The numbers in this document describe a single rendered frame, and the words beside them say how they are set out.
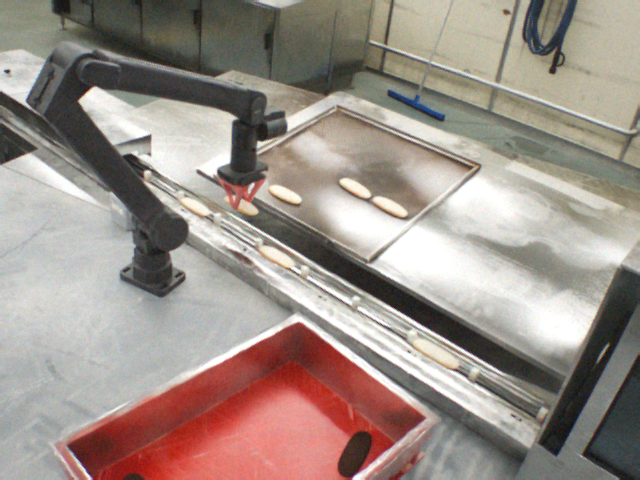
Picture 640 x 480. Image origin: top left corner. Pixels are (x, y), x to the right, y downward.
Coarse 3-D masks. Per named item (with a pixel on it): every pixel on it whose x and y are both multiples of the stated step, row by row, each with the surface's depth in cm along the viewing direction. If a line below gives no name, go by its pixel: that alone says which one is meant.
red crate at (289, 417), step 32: (256, 384) 106; (288, 384) 107; (320, 384) 108; (224, 416) 99; (256, 416) 100; (288, 416) 101; (320, 416) 102; (352, 416) 102; (160, 448) 92; (192, 448) 93; (224, 448) 94; (256, 448) 94; (288, 448) 95; (320, 448) 96; (384, 448) 97
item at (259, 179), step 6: (258, 174) 132; (264, 174) 135; (246, 180) 130; (252, 180) 131; (258, 180) 133; (264, 180) 134; (246, 186) 138; (258, 186) 135; (246, 192) 138; (252, 192) 136; (246, 198) 138; (252, 198) 137
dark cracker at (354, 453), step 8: (360, 432) 99; (368, 432) 99; (352, 440) 97; (360, 440) 97; (368, 440) 97; (344, 448) 96; (352, 448) 95; (360, 448) 96; (368, 448) 96; (344, 456) 94; (352, 456) 94; (360, 456) 94; (344, 464) 93; (352, 464) 93; (360, 464) 93; (344, 472) 92; (352, 472) 92
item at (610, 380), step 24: (624, 264) 62; (624, 288) 78; (600, 312) 66; (624, 312) 110; (600, 336) 82; (624, 336) 64; (576, 360) 70; (600, 360) 102; (624, 360) 65; (576, 384) 87; (600, 384) 68; (624, 384) 66; (552, 408) 74; (576, 408) 92; (600, 408) 69; (552, 432) 94; (576, 432) 73; (528, 456) 79; (552, 456) 77; (576, 456) 74
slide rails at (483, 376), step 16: (128, 160) 166; (176, 192) 154; (208, 208) 149; (224, 224) 145; (240, 240) 139; (288, 256) 136; (336, 288) 128; (368, 304) 125; (368, 320) 120; (384, 320) 121; (416, 336) 118; (448, 352) 115; (448, 368) 111; (464, 368) 112; (496, 384) 109; (528, 400) 106; (528, 416) 103
